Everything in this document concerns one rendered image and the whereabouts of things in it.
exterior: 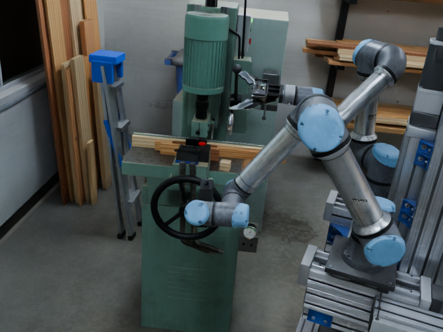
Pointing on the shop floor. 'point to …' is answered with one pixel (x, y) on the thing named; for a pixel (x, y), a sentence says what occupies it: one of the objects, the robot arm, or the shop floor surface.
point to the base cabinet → (186, 276)
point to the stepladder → (104, 66)
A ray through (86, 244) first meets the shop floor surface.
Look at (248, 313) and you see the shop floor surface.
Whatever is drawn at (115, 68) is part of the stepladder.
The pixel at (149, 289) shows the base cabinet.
